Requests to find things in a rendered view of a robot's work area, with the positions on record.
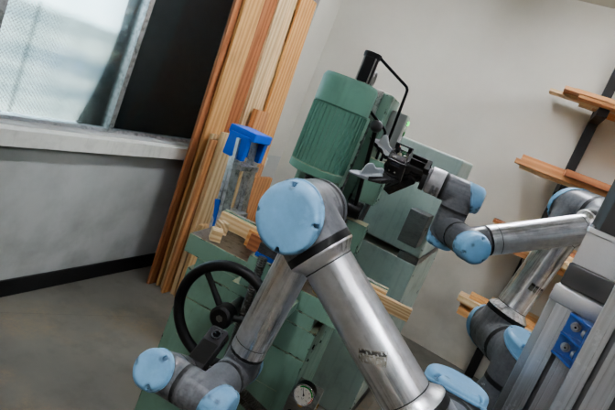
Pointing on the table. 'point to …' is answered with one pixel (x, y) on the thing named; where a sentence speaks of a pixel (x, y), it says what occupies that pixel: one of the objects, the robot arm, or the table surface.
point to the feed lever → (361, 178)
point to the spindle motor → (333, 126)
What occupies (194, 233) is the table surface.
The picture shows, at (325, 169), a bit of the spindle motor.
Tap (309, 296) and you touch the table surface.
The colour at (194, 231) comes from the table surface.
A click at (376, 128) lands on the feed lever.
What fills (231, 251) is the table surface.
